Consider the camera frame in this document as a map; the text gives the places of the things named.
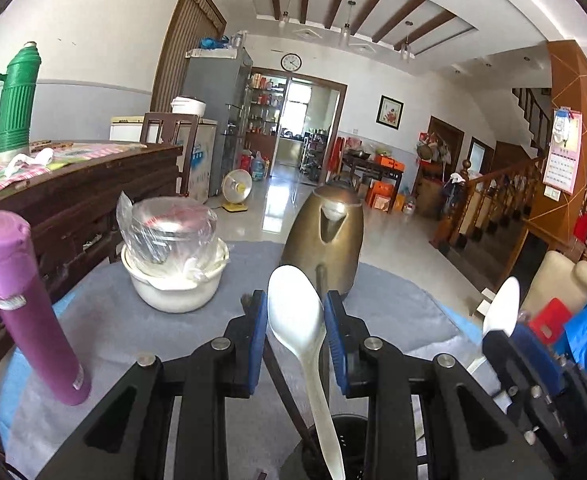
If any tall orange box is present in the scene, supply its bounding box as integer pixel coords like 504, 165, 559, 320
368, 182, 397, 211

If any bundle of dark chopsticks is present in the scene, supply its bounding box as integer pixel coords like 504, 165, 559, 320
241, 266, 329, 461

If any white crumpled cloth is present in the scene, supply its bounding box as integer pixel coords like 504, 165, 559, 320
6, 147, 55, 176

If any brown striped curtain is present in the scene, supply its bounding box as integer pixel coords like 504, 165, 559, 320
150, 0, 228, 113

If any grey refrigerator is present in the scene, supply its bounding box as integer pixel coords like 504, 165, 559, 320
181, 47, 253, 196

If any dark wooden sideboard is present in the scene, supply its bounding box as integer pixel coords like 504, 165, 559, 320
0, 141, 184, 411

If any framed wall picture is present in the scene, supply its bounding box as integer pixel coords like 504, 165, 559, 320
376, 95, 405, 130

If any brown wooden chair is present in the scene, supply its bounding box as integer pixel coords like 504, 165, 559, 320
141, 112, 199, 196

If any dark green utensil holder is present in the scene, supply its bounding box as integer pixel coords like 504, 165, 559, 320
281, 412, 374, 480

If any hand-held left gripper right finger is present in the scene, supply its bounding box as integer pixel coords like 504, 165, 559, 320
323, 290, 544, 480

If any wooden stair railing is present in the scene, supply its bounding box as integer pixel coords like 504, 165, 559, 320
431, 157, 547, 251

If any white chest freezer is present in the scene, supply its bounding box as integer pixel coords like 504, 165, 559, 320
110, 112, 218, 204

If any blue tablecloth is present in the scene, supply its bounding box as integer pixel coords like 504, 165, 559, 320
0, 257, 489, 433

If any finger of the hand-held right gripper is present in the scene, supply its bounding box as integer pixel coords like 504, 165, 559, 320
512, 322, 574, 388
481, 329, 517, 398

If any blue water jug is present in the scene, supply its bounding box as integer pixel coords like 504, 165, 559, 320
250, 151, 269, 182

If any purple thermos bottle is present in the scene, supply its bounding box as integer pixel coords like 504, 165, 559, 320
0, 211, 92, 407

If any dark wooden side table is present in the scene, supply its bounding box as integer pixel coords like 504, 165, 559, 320
341, 152, 404, 191

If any orange wooden pillar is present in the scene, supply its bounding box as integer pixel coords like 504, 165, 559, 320
523, 40, 587, 241

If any pink wall calendar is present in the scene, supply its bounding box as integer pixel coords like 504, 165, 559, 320
542, 106, 583, 195

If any white plastic bowl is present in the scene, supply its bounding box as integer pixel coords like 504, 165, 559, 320
121, 242, 230, 313

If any red child chair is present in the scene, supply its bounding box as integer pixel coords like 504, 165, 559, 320
528, 297, 574, 346

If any white plastic spoon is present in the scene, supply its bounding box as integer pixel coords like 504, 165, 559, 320
467, 276, 521, 376
268, 265, 347, 480

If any bronze electric kettle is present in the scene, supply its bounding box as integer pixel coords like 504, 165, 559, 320
280, 183, 365, 301

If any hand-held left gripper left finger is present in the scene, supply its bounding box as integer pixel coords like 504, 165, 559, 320
38, 290, 269, 480

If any white rice cooker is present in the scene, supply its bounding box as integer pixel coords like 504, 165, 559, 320
171, 96, 208, 117

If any beige sofa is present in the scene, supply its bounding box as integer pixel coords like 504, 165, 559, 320
518, 250, 587, 321

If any green thermos flask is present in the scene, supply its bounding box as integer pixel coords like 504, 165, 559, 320
0, 41, 38, 162

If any glass bottle shelf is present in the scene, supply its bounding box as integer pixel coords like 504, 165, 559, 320
246, 72, 287, 136

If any round fan heater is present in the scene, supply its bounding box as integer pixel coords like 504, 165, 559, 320
222, 169, 254, 212

